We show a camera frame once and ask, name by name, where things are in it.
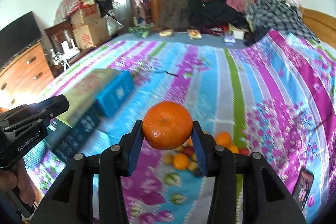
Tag black smartphone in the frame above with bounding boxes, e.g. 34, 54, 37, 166
292, 167, 314, 211

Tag orange mandarin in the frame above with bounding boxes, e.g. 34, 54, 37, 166
142, 101, 193, 151

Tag blue box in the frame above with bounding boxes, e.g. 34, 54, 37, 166
94, 71, 134, 118

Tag left hand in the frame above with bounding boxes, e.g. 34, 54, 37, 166
0, 159, 35, 206

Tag dark navy box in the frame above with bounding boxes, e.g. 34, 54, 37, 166
44, 107, 100, 163

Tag black television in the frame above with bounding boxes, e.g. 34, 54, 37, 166
0, 11, 42, 68

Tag wooden headboard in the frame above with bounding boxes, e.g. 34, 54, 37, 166
300, 8, 336, 48

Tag pile of clothes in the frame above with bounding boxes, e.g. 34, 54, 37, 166
157, 0, 320, 44

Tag yellow gift box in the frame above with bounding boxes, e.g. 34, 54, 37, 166
58, 68, 121, 127

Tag floral striped bed sheet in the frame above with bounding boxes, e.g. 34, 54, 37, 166
23, 29, 336, 224

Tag large orange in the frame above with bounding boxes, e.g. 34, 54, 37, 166
173, 153, 190, 170

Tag cardboard box with red print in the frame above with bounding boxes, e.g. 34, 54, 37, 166
73, 22, 110, 50

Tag wooden dresser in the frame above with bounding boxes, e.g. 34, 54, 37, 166
0, 42, 54, 111

